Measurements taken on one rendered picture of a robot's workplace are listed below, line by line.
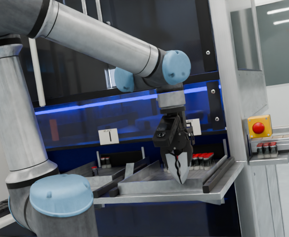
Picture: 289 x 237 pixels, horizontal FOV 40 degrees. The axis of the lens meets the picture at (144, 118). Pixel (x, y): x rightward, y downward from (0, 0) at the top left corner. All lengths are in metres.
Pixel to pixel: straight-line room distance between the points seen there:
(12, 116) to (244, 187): 0.90
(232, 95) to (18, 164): 0.82
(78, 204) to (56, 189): 0.05
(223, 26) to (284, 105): 4.64
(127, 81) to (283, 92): 5.12
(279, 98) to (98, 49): 5.30
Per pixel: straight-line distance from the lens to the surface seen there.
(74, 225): 0.76
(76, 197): 0.75
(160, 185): 1.14
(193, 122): 1.47
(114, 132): 1.59
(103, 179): 1.35
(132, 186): 1.18
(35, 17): 0.77
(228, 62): 1.43
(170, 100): 1.07
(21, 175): 0.88
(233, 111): 1.43
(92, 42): 0.82
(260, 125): 1.39
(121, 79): 1.01
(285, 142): 1.54
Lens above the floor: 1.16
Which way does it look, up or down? 3 degrees down
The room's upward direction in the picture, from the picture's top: 8 degrees counter-clockwise
